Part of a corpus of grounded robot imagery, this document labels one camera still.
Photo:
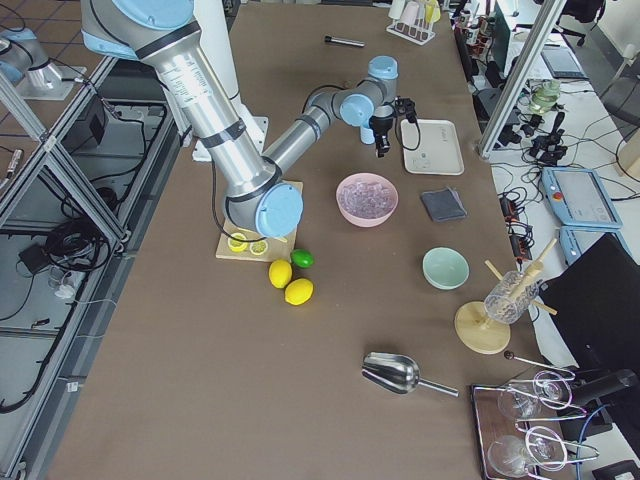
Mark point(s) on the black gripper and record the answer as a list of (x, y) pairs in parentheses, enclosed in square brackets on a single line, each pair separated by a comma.
[(382, 124)]

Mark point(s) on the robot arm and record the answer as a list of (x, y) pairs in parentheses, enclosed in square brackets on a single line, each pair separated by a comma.
[(33, 73), (187, 44)]

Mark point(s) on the light blue plastic cup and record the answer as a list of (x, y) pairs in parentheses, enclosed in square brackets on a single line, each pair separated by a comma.
[(367, 136)]

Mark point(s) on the pink bowl of ice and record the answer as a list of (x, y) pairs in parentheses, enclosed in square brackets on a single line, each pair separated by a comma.
[(366, 199)]

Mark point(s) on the pink upturned cup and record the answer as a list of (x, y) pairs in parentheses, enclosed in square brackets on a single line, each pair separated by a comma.
[(409, 13)]

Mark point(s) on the steel ice scoop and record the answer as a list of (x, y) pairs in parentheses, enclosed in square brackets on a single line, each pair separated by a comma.
[(399, 374)]

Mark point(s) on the cream rabbit serving tray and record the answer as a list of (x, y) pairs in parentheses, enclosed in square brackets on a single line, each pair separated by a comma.
[(431, 147)]

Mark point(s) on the grey folded cloth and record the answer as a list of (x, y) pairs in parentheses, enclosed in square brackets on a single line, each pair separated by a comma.
[(443, 205)]

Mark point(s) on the steel muddler black tip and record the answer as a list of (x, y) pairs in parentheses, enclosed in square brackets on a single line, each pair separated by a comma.
[(333, 40)]

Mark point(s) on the green ceramic bowl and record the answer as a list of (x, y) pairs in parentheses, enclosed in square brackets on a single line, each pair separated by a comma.
[(445, 268)]

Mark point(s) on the green lime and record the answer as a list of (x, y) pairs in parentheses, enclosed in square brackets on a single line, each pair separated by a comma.
[(302, 258)]

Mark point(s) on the lemon half lower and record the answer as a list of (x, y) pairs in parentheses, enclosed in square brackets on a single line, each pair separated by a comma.
[(259, 248)]

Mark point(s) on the lemon half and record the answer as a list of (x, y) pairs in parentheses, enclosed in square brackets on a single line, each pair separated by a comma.
[(259, 248), (237, 242)]

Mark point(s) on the yellow lemon far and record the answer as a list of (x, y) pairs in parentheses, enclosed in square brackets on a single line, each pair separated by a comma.
[(280, 273)]

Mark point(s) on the yellow lemon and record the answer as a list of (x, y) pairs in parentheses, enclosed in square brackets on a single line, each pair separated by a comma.
[(280, 273), (299, 291)]

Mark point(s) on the yellow lemon near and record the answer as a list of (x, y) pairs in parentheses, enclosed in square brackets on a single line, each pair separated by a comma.
[(299, 291)]

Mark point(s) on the wooden cutting board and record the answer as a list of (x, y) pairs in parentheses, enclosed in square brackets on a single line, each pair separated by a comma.
[(279, 248)]

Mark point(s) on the lemon half upper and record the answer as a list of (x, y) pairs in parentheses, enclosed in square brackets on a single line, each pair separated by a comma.
[(237, 242)]

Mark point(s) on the clear textured glass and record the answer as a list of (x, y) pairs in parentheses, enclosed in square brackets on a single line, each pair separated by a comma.
[(511, 297)]

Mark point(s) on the blue teach pendant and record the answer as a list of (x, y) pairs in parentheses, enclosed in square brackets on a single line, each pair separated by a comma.
[(578, 198)]

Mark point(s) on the wine glass rack tray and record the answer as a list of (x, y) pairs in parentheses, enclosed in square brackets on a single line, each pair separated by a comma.
[(518, 426)]

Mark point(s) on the white wire cup rack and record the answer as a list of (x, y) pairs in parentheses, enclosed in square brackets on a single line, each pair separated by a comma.
[(422, 31)]

